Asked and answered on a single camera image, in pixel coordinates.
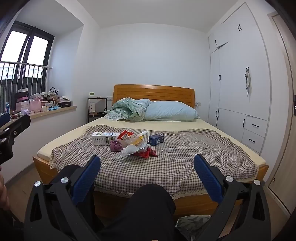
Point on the white milk carton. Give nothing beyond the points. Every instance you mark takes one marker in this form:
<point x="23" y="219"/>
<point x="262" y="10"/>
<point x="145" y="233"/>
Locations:
<point x="101" y="139"/>

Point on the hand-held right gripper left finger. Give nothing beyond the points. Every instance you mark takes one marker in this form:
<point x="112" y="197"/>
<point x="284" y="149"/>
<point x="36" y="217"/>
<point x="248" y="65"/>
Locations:
<point x="85" y="180"/>

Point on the cream mattress sheet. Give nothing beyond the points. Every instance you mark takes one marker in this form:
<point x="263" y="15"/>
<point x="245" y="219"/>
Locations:
<point x="69" y="136"/>

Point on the green floral blanket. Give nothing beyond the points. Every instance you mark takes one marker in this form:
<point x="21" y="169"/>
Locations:
<point x="129" y="109"/>

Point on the metal window railing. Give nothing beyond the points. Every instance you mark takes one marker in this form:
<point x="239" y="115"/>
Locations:
<point x="47" y="67"/>

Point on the wooden bed frame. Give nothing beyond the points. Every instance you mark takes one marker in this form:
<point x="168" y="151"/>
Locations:
<point x="150" y="92"/>

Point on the person's right leg black trousers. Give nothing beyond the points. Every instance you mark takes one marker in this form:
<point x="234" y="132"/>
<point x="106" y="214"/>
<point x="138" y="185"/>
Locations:
<point x="143" y="208"/>

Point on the dark wall switch panel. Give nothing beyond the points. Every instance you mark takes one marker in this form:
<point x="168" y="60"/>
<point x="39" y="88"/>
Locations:
<point x="294" y="104"/>

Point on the clear plastic wrap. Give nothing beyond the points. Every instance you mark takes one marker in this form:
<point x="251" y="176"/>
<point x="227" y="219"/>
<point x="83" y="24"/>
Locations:
<point x="130" y="148"/>

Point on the light blue pillow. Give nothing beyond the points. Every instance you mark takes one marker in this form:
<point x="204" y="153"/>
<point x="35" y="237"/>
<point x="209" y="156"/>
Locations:
<point x="171" y="111"/>

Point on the white built-in wardrobe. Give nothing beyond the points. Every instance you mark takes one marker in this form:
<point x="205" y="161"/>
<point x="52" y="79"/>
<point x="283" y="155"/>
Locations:
<point x="233" y="81"/>

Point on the wooden window sill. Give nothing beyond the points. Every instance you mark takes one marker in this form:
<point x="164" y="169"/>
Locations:
<point x="64" y="109"/>

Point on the red and white snack packet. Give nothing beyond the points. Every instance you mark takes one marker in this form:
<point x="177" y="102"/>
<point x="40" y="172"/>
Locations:
<point x="126" y="134"/>

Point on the pile of boxes and cosmetics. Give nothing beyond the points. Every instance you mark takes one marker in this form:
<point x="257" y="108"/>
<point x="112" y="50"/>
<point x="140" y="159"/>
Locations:
<point x="37" y="104"/>

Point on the person's left hand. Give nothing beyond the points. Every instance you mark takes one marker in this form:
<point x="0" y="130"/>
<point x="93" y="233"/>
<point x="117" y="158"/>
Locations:
<point x="3" y="192"/>

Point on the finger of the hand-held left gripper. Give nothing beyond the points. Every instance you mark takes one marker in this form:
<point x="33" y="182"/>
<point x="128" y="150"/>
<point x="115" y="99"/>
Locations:
<point x="4" y="118"/>
<point x="22" y="122"/>

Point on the pale green leaf-print plastic bag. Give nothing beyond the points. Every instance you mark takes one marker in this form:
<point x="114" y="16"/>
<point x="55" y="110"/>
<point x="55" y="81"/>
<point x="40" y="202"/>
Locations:
<point x="189" y="224"/>

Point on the clear water bottle blue label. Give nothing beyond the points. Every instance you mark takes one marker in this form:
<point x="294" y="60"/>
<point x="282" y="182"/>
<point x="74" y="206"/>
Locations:
<point x="7" y="107"/>

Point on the red torn wrapper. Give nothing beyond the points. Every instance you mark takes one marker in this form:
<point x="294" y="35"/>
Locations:
<point x="145" y="154"/>

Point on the small blue box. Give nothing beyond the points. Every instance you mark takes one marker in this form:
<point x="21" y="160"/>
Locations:
<point x="156" y="139"/>

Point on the purple cloth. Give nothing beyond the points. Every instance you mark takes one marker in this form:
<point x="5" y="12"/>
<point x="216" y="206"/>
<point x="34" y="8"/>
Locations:
<point x="115" y="146"/>

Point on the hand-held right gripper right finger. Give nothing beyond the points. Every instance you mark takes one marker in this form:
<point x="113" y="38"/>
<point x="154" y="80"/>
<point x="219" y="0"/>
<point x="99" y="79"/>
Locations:
<point x="208" y="177"/>

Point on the brown checkered cloth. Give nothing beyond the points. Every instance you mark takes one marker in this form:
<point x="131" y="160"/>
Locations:
<point x="185" y="150"/>

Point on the black metal nightstand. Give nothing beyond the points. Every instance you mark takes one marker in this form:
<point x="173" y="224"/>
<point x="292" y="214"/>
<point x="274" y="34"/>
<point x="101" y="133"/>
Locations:
<point x="88" y="109"/>

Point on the white device on nightstand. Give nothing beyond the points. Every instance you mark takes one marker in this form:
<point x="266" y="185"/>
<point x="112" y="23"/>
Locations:
<point x="92" y="107"/>

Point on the yellow snack packet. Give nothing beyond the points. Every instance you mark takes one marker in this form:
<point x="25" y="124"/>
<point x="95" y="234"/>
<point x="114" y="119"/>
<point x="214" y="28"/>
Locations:
<point x="137" y="139"/>

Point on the black framed window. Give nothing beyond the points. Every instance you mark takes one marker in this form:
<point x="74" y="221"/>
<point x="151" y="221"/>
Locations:
<point x="29" y="46"/>

